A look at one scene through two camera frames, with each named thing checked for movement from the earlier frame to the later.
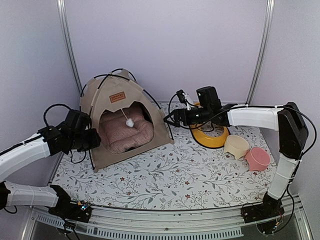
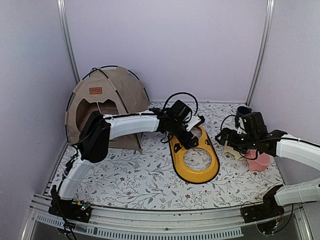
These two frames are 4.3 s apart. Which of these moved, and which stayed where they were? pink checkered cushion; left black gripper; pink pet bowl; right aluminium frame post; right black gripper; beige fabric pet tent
Moved: left black gripper; right black gripper; pink checkered cushion; beige fabric pet tent
Stayed: pink pet bowl; right aluminium frame post
